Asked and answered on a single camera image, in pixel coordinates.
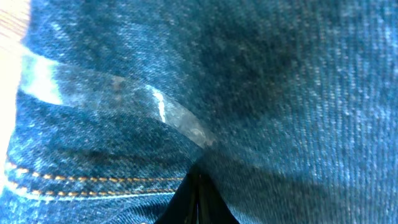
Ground blue denim jeans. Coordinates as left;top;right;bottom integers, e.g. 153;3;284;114
1;0;397;223

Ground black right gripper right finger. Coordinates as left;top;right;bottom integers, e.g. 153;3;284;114
197;170;239;224

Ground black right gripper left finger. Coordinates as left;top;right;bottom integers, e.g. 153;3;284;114
155;166;198;224

